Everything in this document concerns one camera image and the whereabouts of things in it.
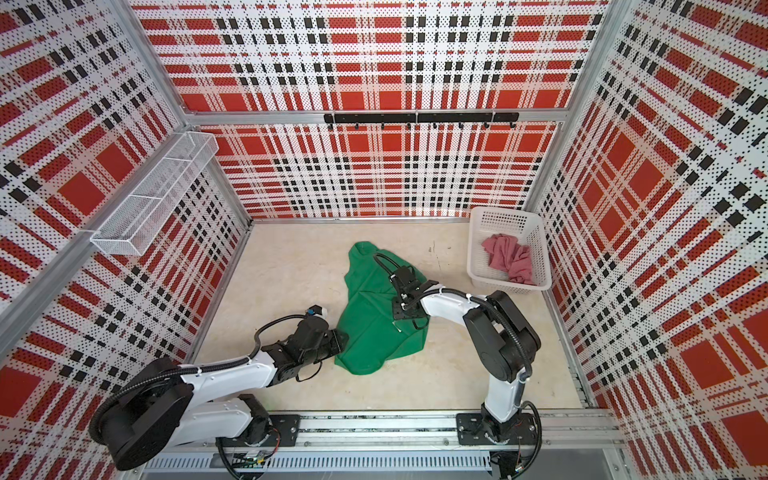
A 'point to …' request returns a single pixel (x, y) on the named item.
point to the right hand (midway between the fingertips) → (404, 311)
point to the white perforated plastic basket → (528, 227)
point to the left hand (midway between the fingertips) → (347, 342)
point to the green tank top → (374, 336)
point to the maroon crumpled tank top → (506, 253)
